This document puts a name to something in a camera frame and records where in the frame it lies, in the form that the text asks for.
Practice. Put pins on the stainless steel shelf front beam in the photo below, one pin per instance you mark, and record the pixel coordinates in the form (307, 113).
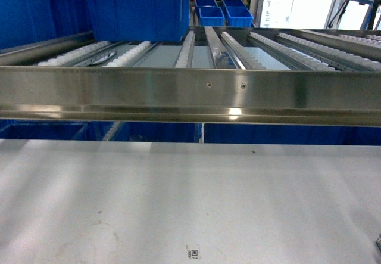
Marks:
(191, 95)

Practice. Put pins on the white roller track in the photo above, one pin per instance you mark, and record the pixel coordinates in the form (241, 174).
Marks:
(241, 57)
(74, 54)
(128, 56)
(185, 57)

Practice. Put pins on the small blue bin front left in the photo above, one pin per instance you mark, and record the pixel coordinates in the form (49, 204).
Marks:
(211, 16)

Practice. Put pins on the small blue bin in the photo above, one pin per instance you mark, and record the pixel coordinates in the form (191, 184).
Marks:
(206, 3)
(238, 17)
(233, 3)
(211, 16)

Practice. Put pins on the small blue bin front right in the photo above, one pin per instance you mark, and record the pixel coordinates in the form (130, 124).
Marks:
(238, 17)

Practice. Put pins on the small blue bin back left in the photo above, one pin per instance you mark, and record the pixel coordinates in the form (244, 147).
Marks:
(206, 3)

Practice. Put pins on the small blue bin back right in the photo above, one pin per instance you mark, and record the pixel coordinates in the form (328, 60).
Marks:
(233, 3)

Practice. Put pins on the large blue bin on rollers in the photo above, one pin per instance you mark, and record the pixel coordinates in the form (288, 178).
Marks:
(139, 20)

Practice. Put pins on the QR code sticker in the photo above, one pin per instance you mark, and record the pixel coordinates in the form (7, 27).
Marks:
(194, 251)

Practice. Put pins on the blue bin under table left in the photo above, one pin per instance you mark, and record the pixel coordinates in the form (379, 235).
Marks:
(29, 129)

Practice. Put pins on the large blue bin far left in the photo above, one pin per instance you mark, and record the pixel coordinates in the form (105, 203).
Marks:
(30, 21)

